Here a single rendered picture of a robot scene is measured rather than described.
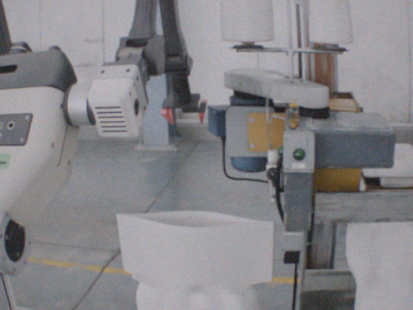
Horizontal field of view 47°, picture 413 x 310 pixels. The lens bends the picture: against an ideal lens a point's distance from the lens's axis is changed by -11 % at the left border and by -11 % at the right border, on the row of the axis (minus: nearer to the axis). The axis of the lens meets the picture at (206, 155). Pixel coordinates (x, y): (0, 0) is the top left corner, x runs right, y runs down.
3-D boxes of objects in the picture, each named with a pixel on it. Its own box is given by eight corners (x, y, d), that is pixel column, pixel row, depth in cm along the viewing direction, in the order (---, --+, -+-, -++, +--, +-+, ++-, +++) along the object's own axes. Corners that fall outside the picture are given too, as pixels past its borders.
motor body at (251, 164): (227, 174, 176) (225, 100, 169) (233, 162, 190) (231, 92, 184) (273, 175, 173) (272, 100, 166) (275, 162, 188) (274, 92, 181)
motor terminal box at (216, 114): (215, 145, 171) (214, 109, 168) (207, 138, 180) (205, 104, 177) (240, 143, 173) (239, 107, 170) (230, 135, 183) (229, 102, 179)
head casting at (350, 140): (282, 231, 133) (283, 117, 125) (285, 198, 157) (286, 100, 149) (390, 230, 128) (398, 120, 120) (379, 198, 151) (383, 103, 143)
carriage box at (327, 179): (284, 204, 162) (284, 105, 154) (287, 172, 194) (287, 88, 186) (358, 204, 158) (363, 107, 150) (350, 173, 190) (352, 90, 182)
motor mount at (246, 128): (226, 157, 170) (224, 107, 166) (228, 152, 176) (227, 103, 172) (313, 159, 165) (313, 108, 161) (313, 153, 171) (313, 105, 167)
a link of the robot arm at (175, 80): (166, 76, 155) (185, 76, 154) (170, 63, 160) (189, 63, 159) (169, 94, 160) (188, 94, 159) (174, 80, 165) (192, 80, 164)
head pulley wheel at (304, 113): (298, 118, 136) (298, 108, 136) (298, 111, 145) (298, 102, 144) (330, 119, 135) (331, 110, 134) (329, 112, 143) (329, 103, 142)
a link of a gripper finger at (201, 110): (188, 116, 174) (184, 94, 168) (210, 116, 173) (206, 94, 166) (185, 131, 169) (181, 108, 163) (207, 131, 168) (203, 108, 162)
